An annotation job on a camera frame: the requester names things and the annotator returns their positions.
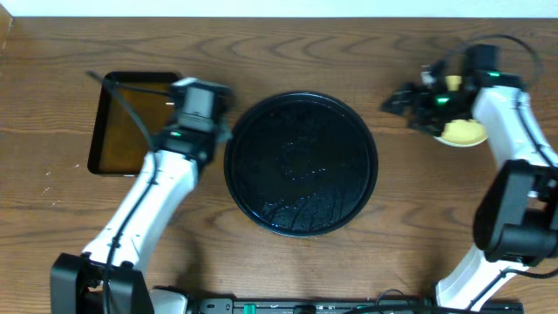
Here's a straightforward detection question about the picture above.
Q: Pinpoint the round black tray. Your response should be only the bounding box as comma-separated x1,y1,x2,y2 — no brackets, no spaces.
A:
223,92,379,237

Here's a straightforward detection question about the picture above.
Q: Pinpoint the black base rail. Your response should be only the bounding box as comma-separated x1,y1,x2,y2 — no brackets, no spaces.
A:
186,298,524,314

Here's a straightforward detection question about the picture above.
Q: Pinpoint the yellow plate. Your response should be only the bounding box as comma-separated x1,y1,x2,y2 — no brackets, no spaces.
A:
437,75,487,139

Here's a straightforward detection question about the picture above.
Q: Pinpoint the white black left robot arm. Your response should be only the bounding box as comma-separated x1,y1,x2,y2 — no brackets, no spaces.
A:
50,78,233,313

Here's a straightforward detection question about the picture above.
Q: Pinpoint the light green plate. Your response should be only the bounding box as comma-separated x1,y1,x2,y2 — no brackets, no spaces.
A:
434,137,487,147

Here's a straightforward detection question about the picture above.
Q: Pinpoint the black rectangular water tray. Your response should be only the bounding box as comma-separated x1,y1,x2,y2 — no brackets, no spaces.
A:
87,72,181,176

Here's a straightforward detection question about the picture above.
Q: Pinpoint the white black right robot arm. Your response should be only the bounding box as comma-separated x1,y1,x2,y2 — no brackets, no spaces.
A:
382,57,557,311

